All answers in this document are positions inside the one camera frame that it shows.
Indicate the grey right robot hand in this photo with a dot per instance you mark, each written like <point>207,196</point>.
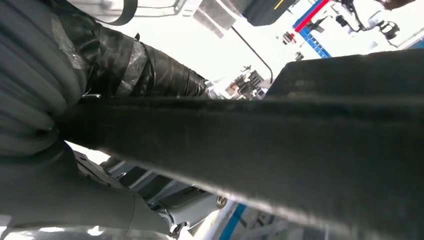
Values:
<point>159,74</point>

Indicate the black box with yellow label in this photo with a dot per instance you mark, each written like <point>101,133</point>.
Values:
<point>261,13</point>

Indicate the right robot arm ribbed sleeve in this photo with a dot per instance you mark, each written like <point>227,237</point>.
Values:
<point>30,92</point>

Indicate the red and blue post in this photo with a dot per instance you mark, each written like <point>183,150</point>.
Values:
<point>312,16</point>

